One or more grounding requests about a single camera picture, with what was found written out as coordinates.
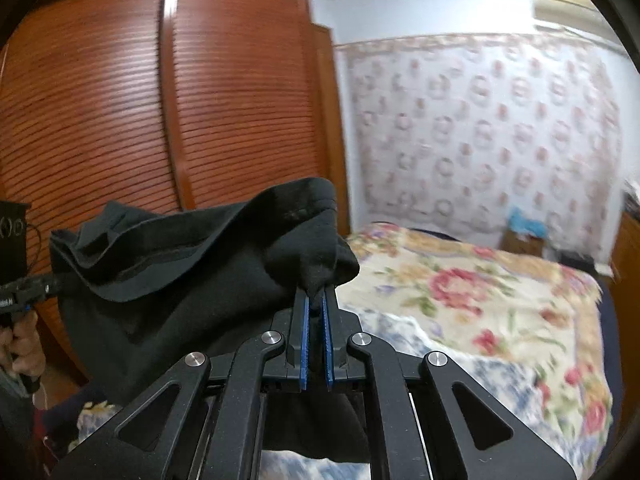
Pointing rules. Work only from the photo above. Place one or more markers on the circle patterned sheer curtain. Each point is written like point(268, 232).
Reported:
point(475, 135)

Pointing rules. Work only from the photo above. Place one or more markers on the small brown box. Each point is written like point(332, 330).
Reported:
point(522, 245)

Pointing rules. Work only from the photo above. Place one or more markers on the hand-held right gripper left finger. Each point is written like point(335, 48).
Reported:
point(304, 350)

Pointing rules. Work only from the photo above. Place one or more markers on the navy bedspread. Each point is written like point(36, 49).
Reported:
point(620, 350)

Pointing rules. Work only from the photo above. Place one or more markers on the wooden louvered wardrobe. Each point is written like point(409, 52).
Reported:
point(100, 110)

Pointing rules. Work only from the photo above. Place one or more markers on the person's left hand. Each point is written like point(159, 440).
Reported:
point(25, 355)

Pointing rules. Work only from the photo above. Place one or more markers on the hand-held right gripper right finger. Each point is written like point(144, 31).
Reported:
point(329, 350)

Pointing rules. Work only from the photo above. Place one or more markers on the black printed t-shirt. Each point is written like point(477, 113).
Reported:
point(200, 270)

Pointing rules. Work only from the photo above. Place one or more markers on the teal plastic bag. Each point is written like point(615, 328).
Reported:
point(525, 221)

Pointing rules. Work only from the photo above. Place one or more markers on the wooden side cabinet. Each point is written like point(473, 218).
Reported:
point(627, 240)

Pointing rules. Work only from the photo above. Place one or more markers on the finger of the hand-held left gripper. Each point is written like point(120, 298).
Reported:
point(35, 291)

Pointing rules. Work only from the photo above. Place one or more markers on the blue floral bed sheet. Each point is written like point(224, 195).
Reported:
point(440, 400)

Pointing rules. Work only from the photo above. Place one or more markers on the person's left forearm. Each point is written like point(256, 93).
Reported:
point(15, 420)

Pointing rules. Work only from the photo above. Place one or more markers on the pink floral blanket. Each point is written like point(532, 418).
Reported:
point(475, 300)

